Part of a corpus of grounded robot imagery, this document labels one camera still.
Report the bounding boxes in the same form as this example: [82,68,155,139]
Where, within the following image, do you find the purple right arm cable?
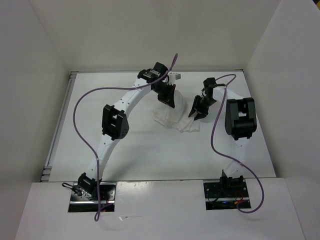
[211,73,266,214]

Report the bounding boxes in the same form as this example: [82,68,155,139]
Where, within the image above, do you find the white pleated skirt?
[152,90,201,133]

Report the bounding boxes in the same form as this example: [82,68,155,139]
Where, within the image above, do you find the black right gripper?
[188,95,217,121]

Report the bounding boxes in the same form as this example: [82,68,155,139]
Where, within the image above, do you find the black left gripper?
[152,81,175,108]

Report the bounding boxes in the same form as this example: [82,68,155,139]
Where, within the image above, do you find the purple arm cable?
[72,52,179,222]
[211,73,266,214]

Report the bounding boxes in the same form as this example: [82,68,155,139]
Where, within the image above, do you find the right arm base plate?
[203,181,251,211]

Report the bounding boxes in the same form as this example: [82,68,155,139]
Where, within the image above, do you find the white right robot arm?
[189,77,258,197]

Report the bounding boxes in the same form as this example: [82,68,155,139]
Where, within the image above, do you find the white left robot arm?
[72,62,176,200]

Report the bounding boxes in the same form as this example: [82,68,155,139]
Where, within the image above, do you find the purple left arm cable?
[72,52,179,222]

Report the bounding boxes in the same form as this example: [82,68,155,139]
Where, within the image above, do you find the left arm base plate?
[67,182,117,213]

